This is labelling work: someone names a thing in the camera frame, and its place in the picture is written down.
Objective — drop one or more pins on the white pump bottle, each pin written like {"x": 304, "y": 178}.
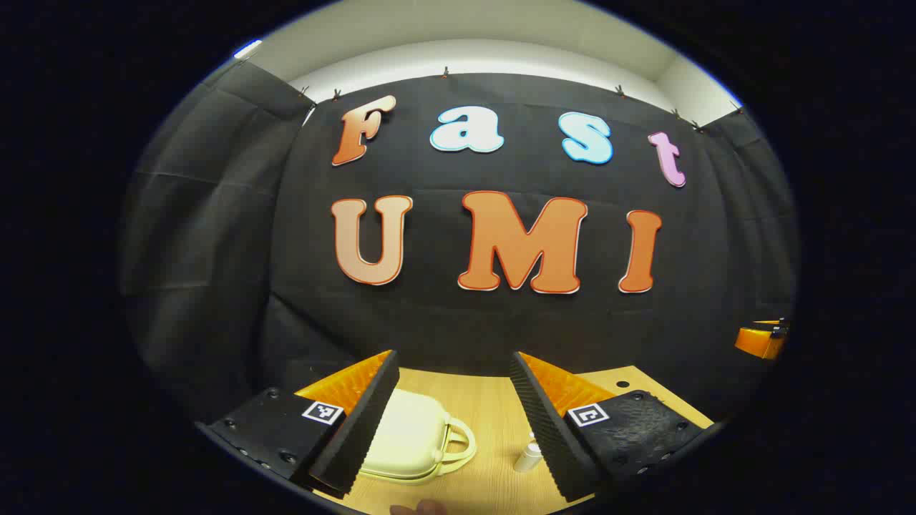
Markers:
{"x": 528, "y": 458}

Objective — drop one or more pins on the pale yellow suitcase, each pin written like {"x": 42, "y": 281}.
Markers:
{"x": 411, "y": 440}

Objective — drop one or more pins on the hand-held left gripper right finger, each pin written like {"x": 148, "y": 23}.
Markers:
{"x": 547, "y": 436}

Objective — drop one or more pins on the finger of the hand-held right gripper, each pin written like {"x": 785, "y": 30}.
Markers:
{"x": 758, "y": 342}

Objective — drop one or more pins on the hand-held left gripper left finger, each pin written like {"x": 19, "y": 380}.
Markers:
{"x": 365, "y": 429}

